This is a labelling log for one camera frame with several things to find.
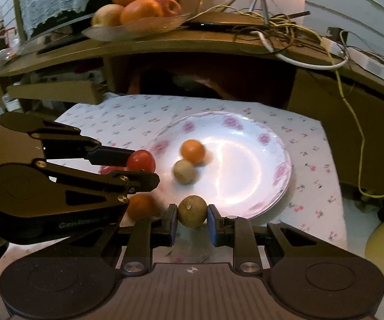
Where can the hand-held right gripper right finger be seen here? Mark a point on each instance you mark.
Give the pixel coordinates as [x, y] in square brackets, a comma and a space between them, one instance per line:
[212, 224]

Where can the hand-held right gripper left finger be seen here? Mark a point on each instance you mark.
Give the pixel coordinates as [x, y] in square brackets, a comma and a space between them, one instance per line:
[171, 224]

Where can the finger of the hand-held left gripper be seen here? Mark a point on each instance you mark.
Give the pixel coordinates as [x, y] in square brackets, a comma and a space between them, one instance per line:
[145, 180]
[108, 155]

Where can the red tomato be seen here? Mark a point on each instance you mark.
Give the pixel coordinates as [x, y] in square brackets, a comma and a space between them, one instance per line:
[142, 160]

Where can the brown round fruit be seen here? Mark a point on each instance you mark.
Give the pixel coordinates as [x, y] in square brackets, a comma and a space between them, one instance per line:
[192, 211]

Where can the white floral plate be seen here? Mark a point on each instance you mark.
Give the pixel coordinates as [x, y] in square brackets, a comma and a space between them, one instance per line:
[245, 160]

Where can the small orange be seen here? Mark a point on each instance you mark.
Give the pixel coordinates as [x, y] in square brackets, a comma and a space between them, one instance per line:
[193, 151]
[142, 206]

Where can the floral tablecloth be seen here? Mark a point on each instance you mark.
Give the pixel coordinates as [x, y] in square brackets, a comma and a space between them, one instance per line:
[118, 120]

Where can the beige round fruit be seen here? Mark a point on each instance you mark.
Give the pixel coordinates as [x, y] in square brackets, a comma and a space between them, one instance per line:
[184, 172]

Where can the cardboard box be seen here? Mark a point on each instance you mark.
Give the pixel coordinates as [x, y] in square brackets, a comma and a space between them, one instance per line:
[52, 92]

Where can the leaf-shaped glass fruit dish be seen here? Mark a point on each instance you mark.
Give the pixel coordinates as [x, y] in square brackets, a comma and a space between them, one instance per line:
[135, 30]

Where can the black monitor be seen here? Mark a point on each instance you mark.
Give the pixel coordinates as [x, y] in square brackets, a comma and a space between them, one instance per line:
[62, 23]

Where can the pale apple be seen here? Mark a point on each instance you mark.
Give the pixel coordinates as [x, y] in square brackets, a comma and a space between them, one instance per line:
[107, 15]

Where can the red apple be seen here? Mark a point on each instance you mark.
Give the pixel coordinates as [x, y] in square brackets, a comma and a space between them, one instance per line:
[169, 5]

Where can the black tablet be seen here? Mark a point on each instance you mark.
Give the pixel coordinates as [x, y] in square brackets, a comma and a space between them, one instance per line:
[225, 24]

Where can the white power strip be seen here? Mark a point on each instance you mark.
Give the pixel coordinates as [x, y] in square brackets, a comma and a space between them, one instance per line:
[371, 65]

